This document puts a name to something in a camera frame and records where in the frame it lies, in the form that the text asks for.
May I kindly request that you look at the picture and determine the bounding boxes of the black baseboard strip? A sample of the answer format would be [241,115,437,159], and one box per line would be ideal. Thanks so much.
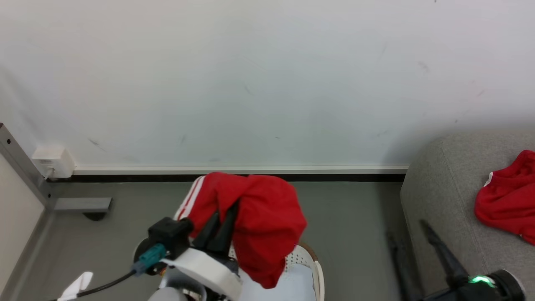
[45,173,407,183]

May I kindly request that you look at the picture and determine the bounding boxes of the grey metal foot bar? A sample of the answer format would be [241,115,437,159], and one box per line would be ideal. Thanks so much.
[53,197,113,213]

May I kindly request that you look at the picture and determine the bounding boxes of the grey metal frame post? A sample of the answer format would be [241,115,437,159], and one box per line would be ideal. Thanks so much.
[0,123,56,210]

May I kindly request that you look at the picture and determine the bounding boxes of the white perforated laundry basket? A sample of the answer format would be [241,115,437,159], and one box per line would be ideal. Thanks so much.
[228,242,326,301]

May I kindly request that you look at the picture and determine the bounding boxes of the left gripper white banded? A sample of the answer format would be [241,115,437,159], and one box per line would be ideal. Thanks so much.
[160,202,244,301]

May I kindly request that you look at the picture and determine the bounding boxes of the teal cable connector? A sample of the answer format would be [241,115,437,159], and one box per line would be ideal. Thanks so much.
[133,243,167,275]

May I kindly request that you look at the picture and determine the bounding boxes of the plain red garment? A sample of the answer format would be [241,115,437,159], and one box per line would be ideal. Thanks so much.
[474,150,535,246]

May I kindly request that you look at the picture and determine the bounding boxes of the white cable tag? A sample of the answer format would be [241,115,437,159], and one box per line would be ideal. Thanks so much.
[57,271,94,301]

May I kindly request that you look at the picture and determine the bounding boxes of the grey fabric sofa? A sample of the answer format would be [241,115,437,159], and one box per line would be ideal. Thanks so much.
[400,131,535,301]

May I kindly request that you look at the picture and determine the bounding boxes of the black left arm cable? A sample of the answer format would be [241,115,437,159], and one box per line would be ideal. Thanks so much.
[47,270,138,301]

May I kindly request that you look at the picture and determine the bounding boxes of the right gripper black banded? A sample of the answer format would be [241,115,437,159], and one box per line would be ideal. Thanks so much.
[385,219,527,301]

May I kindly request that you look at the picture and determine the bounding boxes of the cream partition panel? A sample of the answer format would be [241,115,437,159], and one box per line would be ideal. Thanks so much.
[0,154,46,291]

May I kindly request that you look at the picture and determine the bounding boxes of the white wall socket box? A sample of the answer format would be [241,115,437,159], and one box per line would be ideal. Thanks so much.
[31,146,76,179]

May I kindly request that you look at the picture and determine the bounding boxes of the red garment with white stripes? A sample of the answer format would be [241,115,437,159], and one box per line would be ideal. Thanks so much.
[173,171,308,290]

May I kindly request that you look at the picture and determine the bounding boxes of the pale white garment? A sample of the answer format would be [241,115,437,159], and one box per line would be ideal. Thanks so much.
[237,263,316,301]

